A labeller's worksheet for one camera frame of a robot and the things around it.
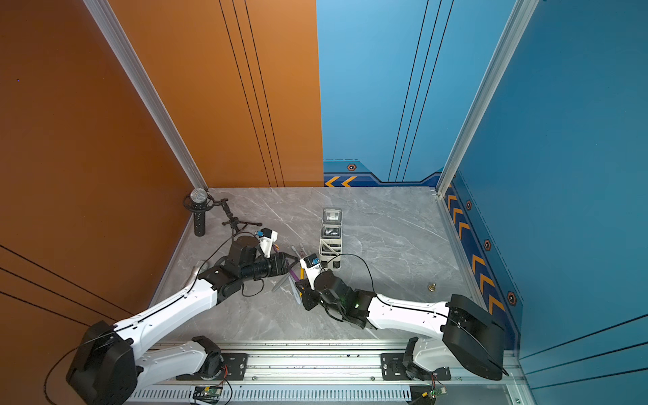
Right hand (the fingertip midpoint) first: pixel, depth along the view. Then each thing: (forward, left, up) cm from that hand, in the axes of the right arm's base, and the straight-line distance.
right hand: (297, 284), depth 77 cm
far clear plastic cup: (+33, -10, -6) cm, 35 cm away
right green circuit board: (-26, -39, -13) cm, 49 cm away
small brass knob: (+5, -46, -13) cm, 48 cm away
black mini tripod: (+28, +27, -6) cm, 39 cm away
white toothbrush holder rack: (+13, -10, -3) cm, 17 cm away
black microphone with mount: (+23, +34, +12) cm, 43 cm away
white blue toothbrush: (+3, +3, -12) cm, 12 cm away
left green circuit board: (-26, +26, -16) cm, 41 cm away
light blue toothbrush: (+20, +5, -12) cm, 24 cm away
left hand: (+8, +1, +2) cm, 9 cm away
